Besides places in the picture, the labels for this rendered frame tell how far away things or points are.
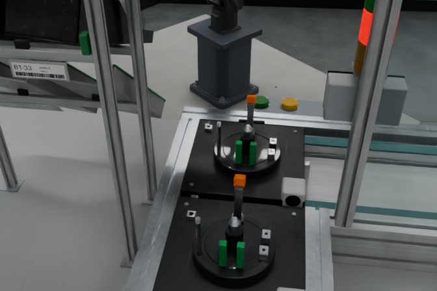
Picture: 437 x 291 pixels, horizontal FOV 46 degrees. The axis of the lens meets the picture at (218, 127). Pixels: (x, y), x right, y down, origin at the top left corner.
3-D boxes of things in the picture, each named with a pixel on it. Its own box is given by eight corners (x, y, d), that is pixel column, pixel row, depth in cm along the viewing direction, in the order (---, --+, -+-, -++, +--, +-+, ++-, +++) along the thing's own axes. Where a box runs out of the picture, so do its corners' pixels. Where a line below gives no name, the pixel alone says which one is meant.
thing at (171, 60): (205, 21, 194) (205, 13, 192) (417, 129, 139) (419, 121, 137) (28, 84, 157) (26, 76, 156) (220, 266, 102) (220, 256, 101)
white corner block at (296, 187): (280, 191, 102) (282, 175, 100) (304, 193, 102) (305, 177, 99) (279, 208, 99) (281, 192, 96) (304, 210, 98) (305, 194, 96)
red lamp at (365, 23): (356, 32, 79) (361, 1, 76) (390, 34, 78) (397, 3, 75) (359, 47, 75) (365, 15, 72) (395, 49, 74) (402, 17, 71)
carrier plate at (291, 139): (199, 126, 120) (199, 118, 119) (303, 134, 117) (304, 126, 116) (180, 197, 101) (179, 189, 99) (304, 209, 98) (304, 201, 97)
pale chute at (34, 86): (46, 104, 121) (51, 86, 121) (97, 113, 117) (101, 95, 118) (-36, 71, 94) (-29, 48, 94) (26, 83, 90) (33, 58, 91)
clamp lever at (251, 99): (244, 128, 111) (247, 94, 109) (254, 129, 111) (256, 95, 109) (244, 132, 108) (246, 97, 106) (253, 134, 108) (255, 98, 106)
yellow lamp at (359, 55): (351, 60, 81) (356, 32, 79) (384, 62, 81) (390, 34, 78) (354, 76, 78) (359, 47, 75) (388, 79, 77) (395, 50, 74)
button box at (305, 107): (246, 115, 132) (247, 94, 129) (329, 121, 130) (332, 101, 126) (244, 130, 127) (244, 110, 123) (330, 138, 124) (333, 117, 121)
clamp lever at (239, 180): (232, 214, 91) (234, 173, 89) (243, 214, 91) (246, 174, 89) (230, 222, 88) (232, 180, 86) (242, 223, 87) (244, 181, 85)
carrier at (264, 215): (178, 203, 100) (175, 153, 92) (304, 215, 97) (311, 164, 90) (149, 312, 80) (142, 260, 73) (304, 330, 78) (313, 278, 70)
